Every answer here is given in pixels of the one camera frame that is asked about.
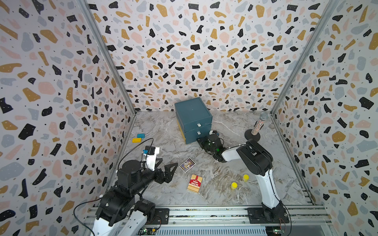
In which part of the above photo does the teal drawer cabinet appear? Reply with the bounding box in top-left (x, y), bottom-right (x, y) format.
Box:
top-left (174, 97), bottom-right (213, 144)

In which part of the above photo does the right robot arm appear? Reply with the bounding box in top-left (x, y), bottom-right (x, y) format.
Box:
top-left (197, 134), bottom-right (285, 222)

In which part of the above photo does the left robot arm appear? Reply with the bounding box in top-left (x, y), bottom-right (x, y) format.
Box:
top-left (92, 160), bottom-right (178, 236)

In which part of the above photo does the yellow paint can left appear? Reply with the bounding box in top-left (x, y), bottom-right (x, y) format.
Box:
top-left (231, 182), bottom-right (238, 190)

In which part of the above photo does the yellow paint can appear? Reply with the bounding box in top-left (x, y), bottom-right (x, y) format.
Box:
top-left (243, 174), bottom-right (250, 182)
top-left (231, 182), bottom-right (238, 190)

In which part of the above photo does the yellow paint can right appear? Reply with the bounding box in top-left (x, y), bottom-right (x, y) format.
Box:
top-left (243, 174), bottom-right (250, 182)

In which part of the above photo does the purple card pack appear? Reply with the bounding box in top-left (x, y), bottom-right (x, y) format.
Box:
top-left (179, 158), bottom-right (196, 173)

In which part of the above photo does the red Texas Hold'em card box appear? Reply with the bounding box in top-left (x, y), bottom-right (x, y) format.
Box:
top-left (187, 174), bottom-right (203, 193)

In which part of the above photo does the sprinkle-filled tube on black base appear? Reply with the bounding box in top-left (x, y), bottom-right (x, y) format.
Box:
top-left (244, 111), bottom-right (270, 142)

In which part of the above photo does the yellow block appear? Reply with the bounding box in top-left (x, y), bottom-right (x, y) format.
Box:
top-left (132, 138), bottom-right (142, 143)

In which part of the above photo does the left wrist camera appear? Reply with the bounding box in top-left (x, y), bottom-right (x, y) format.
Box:
top-left (142, 146), bottom-right (160, 171)

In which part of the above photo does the circuit board with wires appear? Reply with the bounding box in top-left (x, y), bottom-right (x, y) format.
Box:
top-left (136, 227), bottom-right (159, 236)

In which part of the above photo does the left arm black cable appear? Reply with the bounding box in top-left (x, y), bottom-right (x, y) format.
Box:
top-left (73, 197), bottom-right (102, 236)

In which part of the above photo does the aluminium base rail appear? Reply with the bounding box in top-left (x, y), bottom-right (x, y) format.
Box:
top-left (82, 205), bottom-right (334, 236)

